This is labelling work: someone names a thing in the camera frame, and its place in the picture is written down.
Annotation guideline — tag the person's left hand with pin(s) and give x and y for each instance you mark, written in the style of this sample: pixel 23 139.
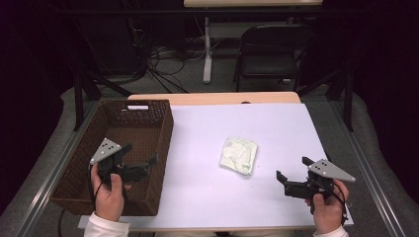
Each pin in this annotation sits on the person's left hand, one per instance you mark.
pixel 108 200

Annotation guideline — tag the light wooden table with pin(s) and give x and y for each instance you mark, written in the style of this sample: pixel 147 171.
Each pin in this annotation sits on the light wooden table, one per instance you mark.
pixel 214 98

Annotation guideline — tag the black metal stand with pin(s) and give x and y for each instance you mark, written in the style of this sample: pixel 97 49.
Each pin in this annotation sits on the black metal stand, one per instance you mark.
pixel 347 98
pixel 79 98

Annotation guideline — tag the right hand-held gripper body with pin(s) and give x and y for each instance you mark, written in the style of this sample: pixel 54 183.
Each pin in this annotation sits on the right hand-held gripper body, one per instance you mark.
pixel 329 170

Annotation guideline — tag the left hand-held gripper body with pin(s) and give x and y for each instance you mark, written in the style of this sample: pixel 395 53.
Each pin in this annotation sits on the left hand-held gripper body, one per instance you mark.
pixel 106 149

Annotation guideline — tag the white cloth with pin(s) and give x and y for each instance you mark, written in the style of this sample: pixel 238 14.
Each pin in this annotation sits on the white cloth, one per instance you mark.
pixel 238 156

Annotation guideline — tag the aluminium rail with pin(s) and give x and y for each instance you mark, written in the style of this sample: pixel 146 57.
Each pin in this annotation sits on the aluminium rail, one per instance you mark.
pixel 369 171
pixel 49 174

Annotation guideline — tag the black folding chair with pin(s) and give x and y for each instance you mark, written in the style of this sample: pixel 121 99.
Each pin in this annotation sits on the black folding chair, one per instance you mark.
pixel 268 62

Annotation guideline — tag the white desk with metal leg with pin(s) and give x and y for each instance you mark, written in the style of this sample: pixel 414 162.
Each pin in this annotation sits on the white desk with metal leg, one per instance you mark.
pixel 207 49

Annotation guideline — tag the person's right hand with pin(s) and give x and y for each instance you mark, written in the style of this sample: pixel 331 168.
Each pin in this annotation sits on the person's right hand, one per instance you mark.
pixel 329 214

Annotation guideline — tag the brown woven basket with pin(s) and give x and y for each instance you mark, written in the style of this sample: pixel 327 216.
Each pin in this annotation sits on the brown woven basket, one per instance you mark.
pixel 138 131

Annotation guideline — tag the white table mat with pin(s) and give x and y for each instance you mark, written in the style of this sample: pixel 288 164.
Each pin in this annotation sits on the white table mat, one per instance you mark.
pixel 204 191

